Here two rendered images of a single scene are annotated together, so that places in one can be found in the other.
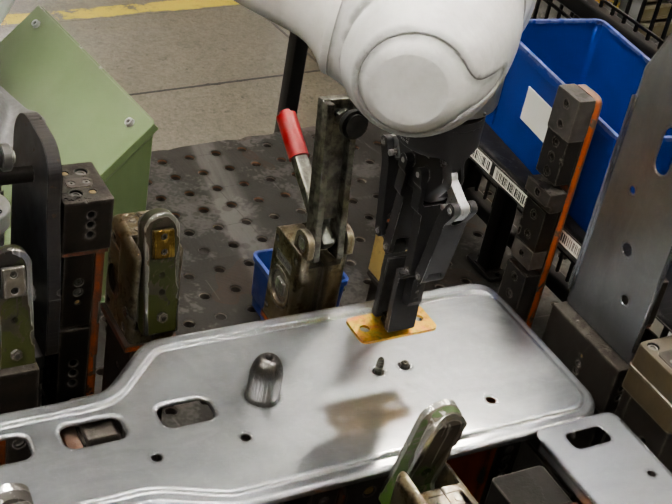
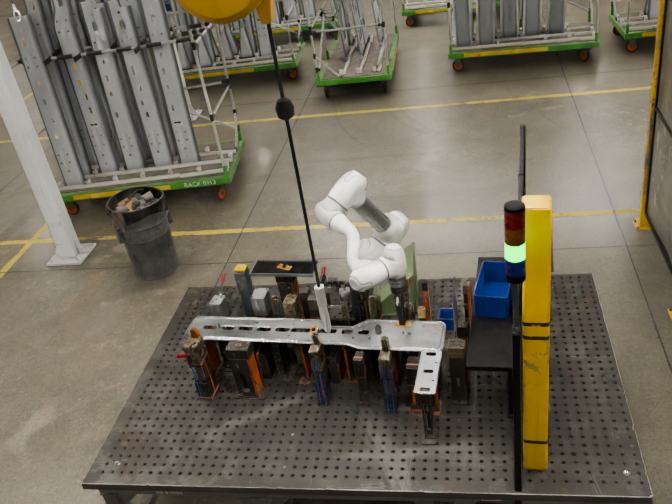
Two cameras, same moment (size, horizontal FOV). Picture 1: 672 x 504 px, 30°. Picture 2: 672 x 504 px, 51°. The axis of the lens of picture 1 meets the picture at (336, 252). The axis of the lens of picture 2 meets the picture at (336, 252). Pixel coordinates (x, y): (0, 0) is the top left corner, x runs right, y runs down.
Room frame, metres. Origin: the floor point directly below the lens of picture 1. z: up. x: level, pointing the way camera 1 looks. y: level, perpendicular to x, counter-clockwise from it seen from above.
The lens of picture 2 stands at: (-0.94, -2.08, 3.23)
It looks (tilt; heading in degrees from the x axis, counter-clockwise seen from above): 32 degrees down; 52
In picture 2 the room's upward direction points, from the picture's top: 10 degrees counter-clockwise
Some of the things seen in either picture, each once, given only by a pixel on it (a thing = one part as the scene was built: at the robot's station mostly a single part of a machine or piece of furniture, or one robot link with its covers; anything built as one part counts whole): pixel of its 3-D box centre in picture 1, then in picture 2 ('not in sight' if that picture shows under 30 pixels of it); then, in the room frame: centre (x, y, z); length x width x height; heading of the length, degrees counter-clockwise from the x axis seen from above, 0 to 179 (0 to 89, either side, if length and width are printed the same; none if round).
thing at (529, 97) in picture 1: (595, 120); (494, 289); (1.42, -0.28, 1.09); 0.30 x 0.17 x 0.13; 28
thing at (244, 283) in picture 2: not in sight; (249, 301); (0.71, 0.92, 0.92); 0.08 x 0.08 x 0.44; 34
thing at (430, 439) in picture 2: not in sight; (427, 413); (0.73, -0.40, 0.84); 0.11 x 0.06 x 0.29; 34
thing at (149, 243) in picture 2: not in sight; (146, 234); (1.17, 3.22, 0.36); 0.54 x 0.50 x 0.73; 38
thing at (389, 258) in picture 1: (393, 284); not in sight; (0.98, -0.06, 1.10); 0.03 x 0.01 x 0.07; 124
